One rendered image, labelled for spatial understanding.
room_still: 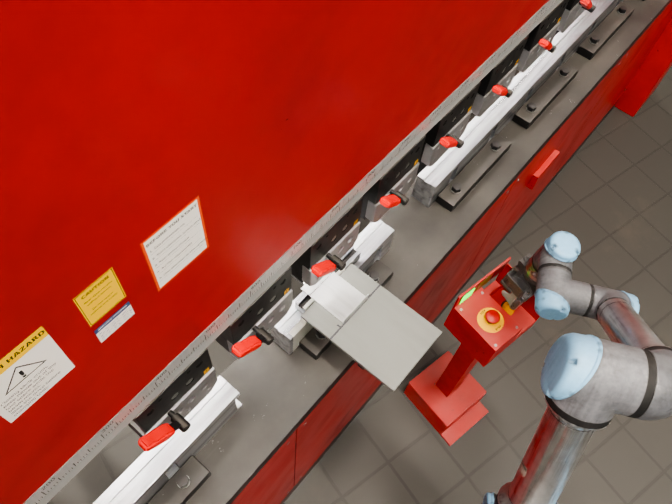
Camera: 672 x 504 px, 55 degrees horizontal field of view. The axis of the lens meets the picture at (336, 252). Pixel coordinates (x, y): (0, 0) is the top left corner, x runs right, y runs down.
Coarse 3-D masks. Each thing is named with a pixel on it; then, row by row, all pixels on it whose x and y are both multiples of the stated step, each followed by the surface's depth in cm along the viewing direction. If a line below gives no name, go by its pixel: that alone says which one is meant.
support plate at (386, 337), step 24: (360, 288) 148; (384, 288) 148; (312, 312) 144; (360, 312) 145; (384, 312) 145; (408, 312) 145; (336, 336) 141; (360, 336) 142; (384, 336) 142; (408, 336) 142; (432, 336) 143; (360, 360) 139; (384, 360) 139; (408, 360) 140; (384, 384) 137
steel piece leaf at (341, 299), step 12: (336, 276) 149; (324, 288) 147; (336, 288) 147; (348, 288) 147; (324, 300) 145; (336, 300) 145; (348, 300) 146; (360, 300) 146; (336, 312) 144; (348, 312) 144
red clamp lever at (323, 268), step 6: (330, 258) 121; (336, 258) 121; (318, 264) 115; (324, 264) 116; (330, 264) 117; (336, 264) 119; (342, 264) 120; (312, 270) 114; (318, 270) 113; (324, 270) 114; (330, 270) 117; (318, 276) 114
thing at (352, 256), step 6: (348, 252) 152; (354, 252) 153; (360, 252) 152; (342, 258) 151; (348, 258) 152; (354, 258) 152; (348, 264) 151; (336, 270) 151; (306, 294) 146; (300, 300) 145; (306, 300) 146; (300, 306) 145
